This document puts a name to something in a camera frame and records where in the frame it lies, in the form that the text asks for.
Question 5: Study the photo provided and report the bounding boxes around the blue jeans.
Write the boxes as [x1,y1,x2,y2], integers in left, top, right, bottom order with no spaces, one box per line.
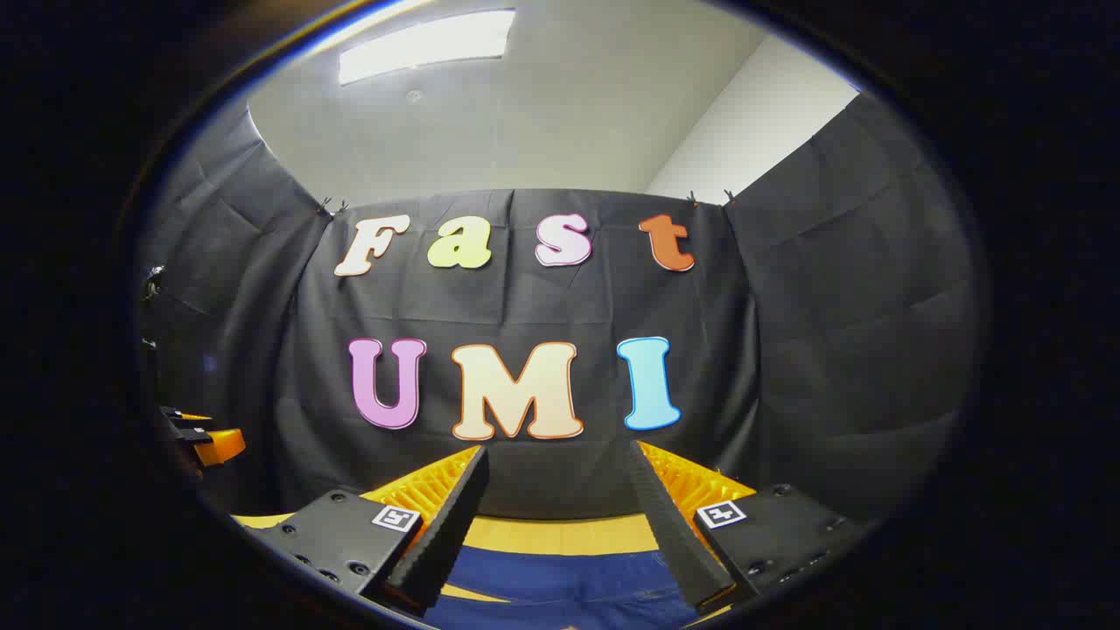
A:
[424,547,701,630]

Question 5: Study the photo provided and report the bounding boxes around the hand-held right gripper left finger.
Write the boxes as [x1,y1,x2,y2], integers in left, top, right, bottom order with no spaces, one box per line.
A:
[233,444,491,615]

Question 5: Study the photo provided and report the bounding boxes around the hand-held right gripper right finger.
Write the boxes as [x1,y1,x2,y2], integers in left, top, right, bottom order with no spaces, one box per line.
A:
[626,440,876,613]

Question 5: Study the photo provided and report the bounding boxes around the black backdrop cloth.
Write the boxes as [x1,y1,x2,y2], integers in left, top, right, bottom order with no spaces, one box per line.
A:
[136,92,985,528]

